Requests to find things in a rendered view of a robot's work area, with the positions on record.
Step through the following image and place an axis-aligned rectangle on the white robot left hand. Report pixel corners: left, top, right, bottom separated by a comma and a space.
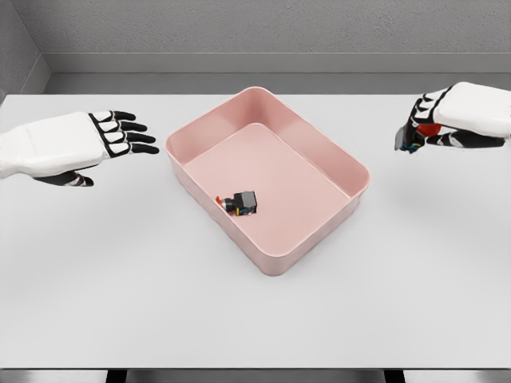
0, 110, 160, 188

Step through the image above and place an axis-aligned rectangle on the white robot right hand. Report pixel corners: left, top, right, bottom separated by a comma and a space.
403, 81, 511, 151

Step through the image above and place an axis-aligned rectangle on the grey industrial switch red button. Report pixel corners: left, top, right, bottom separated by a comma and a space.
394, 121, 442, 154
215, 190, 259, 218

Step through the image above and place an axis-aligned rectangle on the pink plastic basket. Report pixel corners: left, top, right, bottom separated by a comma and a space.
164, 86, 370, 276

